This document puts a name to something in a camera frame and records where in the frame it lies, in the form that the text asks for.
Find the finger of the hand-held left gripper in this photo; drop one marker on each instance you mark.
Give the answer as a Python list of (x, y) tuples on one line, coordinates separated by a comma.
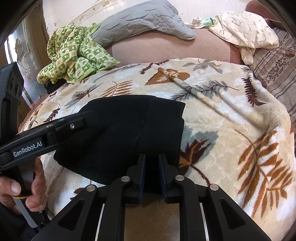
[(76, 125)]

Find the cream ornate headboard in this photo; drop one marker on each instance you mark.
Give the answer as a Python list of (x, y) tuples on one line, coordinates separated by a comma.
[(76, 11)]

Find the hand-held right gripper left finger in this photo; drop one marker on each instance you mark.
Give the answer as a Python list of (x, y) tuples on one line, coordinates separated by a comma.
[(143, 178)]

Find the striped patterned pillow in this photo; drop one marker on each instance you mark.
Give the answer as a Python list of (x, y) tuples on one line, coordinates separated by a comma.
[(277, 64)]

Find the dark cloth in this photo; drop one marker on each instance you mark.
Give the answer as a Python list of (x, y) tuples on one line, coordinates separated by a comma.
[(53, 87)]

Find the leaf print plush blanket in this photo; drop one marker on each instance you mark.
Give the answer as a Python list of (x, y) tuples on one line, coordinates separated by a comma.
[(231, 139)]

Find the small teal cloth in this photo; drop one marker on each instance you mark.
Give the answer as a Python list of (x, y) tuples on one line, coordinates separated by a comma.
[(205, 22)]

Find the white crumpled cloth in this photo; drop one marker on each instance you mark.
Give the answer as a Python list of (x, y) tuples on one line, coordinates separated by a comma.
[(242, 30)]

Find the pink bed sheet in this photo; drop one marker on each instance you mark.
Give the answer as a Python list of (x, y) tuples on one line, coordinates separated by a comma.
[(173, 48)]

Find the person's left hand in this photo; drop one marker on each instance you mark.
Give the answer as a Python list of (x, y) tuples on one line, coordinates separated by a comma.
[(39, 185)]

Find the grey quilted pillow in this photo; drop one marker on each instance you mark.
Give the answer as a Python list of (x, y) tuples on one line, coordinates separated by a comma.
[(143, 20)]

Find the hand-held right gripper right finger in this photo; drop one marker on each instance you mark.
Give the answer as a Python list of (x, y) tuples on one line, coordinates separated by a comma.
[(161, 178)]

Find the black pants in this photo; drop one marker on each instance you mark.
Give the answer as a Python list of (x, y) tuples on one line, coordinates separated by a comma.
[(120, 129)]

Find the green patterned quilt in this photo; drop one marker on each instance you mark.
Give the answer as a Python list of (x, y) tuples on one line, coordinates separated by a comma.
[(76, 53)]

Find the frosted glass door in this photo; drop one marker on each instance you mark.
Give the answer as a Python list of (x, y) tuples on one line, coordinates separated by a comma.
[(30, 69)]

